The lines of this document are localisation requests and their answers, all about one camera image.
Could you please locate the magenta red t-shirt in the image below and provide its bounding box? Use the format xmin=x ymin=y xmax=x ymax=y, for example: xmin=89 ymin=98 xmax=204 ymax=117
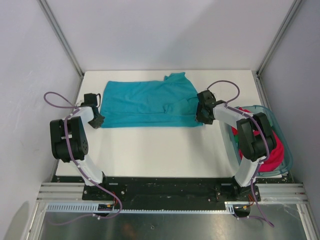
xmin=228 ymin=105 xmax=285 ymax=176

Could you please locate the left aluminium corner post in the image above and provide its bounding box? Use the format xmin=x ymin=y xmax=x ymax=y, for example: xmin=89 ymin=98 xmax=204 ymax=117
xmin=37 ymin=0 xmax=84 ymax=79

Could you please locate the white slotted cable duct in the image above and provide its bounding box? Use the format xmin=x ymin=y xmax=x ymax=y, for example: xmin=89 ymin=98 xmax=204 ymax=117
xmin=44 ymin=201 xmax=255 ymax=216

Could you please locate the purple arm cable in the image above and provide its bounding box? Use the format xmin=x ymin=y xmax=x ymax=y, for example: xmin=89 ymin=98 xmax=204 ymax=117
xmin=206 ymin=79 xmax=275 ymax=228
xmin=43 ymin=91 xmax=123 ymax=226

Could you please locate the aluminium frame rail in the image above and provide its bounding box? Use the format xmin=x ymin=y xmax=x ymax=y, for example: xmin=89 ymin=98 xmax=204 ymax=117
xmin=36 ymin=182 xmax=85 ymax=203

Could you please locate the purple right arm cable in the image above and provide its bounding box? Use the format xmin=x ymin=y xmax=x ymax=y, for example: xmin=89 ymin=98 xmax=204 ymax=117
xmin=206 ymin=79 xmax=275 ymax=228

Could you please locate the aluminium corner post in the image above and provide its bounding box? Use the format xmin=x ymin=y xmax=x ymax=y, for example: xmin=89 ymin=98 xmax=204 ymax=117
xmin=37 ymin=0 xmax=84 ymax=79
xmin=256 ymin=0 xmax=305 ymax=76

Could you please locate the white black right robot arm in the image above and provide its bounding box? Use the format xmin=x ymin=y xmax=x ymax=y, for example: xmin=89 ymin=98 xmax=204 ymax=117
xmin=195 ymin=90 xmax=277 ymax=201

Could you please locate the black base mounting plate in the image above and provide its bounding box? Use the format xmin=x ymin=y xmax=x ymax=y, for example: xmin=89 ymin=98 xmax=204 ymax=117
xmin=82 ymin=177 xmax=261 ymax=211

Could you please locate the teal t-shirt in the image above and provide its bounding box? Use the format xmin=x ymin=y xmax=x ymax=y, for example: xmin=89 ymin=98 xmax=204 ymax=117
xmin=100 ymin=72 xmax=202 ymax=129

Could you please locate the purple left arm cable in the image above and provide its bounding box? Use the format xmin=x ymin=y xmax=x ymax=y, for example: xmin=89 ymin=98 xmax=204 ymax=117
xmin=43 ymin=91 xmax=123 ymax=226

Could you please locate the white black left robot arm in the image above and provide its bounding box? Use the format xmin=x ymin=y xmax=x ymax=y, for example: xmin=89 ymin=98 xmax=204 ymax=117
xmin=49 ymin=93 xmax=111 ymax=200

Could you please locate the clear blue plastic bin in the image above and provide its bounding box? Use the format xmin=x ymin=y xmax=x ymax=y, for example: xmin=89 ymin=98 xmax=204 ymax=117
xmin=219 ymin=105 xmax=293 ymax=178

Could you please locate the right aluminium corner post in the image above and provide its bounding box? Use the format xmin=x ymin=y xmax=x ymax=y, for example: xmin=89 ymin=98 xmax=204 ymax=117
xmin=256 ymin=0 xmax=305 ymax=76

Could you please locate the green t-shirt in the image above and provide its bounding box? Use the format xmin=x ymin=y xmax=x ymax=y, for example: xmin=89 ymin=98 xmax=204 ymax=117
xmin=234 ymin=135 xmax=239 ymax=144

